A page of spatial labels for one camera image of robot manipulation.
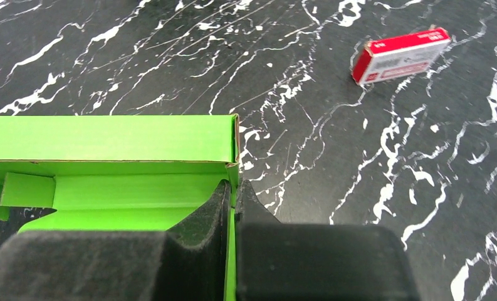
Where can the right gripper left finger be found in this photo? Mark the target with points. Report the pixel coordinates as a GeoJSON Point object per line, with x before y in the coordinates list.
{"type": "Point", "coordinates": [186, 262]}

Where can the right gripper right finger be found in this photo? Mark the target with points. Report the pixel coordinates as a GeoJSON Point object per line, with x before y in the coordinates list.
{"type": "Point", "coordinates": [289, 261]}

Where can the green paper box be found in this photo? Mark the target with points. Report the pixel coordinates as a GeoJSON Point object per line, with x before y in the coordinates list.
{"type": "Point", "coordinates": [118, 173]}

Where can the small red block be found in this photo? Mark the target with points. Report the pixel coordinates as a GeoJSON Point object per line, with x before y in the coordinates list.
{"type": "Point", "coordinates": [399, 56]}

